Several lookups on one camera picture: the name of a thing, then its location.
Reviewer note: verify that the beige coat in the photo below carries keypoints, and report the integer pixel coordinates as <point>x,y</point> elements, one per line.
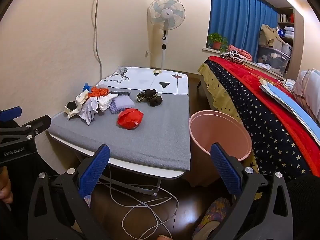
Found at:
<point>268,35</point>

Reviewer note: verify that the small grey storage box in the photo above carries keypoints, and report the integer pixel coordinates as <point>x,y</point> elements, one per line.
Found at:
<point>286,48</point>

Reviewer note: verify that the clear storage box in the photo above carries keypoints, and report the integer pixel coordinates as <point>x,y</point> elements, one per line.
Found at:
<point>272,60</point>

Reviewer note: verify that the folded blue and white sheets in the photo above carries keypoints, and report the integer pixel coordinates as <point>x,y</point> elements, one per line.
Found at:
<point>295,105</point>

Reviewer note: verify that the potted green plant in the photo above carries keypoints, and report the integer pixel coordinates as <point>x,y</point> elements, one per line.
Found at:
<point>217,41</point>

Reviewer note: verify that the white pedestal fan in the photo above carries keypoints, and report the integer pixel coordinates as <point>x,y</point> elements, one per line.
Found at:
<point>166,11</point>

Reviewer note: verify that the white wall socket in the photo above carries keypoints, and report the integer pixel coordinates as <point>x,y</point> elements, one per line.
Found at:
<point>147,54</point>

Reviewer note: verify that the colourful knitted slipper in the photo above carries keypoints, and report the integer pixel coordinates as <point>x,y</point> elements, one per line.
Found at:
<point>212,212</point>

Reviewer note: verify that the red plastic bag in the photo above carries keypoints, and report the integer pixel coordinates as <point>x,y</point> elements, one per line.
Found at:
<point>130,118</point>

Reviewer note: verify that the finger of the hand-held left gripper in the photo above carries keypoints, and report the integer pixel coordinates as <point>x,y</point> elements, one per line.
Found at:
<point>37,125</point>
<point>10,113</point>

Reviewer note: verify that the white folding table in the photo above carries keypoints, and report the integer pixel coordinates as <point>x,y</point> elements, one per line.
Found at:
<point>125,163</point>

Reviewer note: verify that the black gold patterned packet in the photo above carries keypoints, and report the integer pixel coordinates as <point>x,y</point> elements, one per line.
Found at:
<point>142,97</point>

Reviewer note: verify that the wooden bookshelf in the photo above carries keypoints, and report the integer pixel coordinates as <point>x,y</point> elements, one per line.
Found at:
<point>287,25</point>

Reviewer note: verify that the orange plastic bag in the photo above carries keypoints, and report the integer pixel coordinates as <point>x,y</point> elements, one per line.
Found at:
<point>98,91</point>

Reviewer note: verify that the white paper carton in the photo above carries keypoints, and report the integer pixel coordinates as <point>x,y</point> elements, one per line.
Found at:
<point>72,111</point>

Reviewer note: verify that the pink folded cloth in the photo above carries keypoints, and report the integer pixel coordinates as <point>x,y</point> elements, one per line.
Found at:
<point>243,53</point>

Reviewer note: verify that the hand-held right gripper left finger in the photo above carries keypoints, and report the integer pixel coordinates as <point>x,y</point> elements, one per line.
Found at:
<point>95,172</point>

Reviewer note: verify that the person's left hand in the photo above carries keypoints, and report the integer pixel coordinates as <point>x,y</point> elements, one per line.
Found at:
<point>5,185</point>

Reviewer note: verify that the white printed packet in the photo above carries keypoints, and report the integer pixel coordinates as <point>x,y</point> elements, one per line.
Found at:
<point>82,97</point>

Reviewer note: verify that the black snack packet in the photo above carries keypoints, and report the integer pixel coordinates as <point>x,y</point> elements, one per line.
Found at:
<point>150,93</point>
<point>155,101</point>

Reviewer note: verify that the black white striped cloth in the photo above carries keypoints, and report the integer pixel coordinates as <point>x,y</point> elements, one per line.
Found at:
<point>233,57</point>

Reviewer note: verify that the light blue striped cloth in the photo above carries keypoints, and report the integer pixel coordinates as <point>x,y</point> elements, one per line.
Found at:
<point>290,83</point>

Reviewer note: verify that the pink plastic bin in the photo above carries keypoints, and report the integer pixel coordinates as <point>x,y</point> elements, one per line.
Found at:
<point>217,130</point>

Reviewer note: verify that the purple sponge cloth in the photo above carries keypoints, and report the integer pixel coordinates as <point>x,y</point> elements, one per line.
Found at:
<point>121,105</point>

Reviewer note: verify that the plaid white quilt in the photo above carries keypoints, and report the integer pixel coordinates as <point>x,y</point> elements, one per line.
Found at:
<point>308,87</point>

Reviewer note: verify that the bed with red blanket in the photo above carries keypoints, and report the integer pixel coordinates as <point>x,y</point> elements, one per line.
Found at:
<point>262,120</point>

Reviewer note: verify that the blue curtain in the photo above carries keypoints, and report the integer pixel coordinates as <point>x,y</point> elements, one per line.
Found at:
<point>237,17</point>

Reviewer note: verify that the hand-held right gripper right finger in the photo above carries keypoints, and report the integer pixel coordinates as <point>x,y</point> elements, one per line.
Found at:
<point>226,170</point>

